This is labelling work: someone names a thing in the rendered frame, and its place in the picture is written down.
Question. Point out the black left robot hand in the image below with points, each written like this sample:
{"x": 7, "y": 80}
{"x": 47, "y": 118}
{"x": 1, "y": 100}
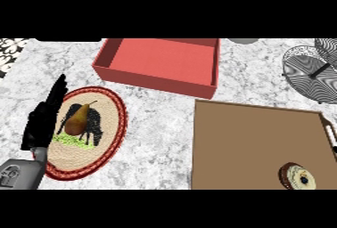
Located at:
{"x": 41, "y": 121}

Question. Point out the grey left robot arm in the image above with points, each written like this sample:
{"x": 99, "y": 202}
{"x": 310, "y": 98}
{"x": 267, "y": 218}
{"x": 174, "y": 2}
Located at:
{"x": 21, "y": 172}

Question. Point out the brown wooden tray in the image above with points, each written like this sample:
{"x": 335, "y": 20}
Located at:
{"x": 258, "y": 145}

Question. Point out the cupcake with white frosting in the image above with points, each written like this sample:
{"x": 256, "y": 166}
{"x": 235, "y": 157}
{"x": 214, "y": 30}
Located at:
{"x": 298, "y": 177}

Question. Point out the brown pear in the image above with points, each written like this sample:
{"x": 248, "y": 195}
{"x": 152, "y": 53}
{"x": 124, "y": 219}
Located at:
{"x": 77, "y": 121}

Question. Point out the round woven red-rimmed placemat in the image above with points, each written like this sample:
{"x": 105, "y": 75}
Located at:
{"x": 93, "y": 139}

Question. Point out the black white patterned object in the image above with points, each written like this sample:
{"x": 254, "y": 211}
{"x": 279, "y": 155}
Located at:
{"x": 9, "y": 53}

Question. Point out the red open box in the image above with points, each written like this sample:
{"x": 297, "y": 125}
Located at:
{"x": 161, "y": 63}

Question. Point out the grey round object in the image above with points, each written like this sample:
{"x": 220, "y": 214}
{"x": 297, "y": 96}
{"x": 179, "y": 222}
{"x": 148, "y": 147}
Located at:
{"x": 242, "y": 40}

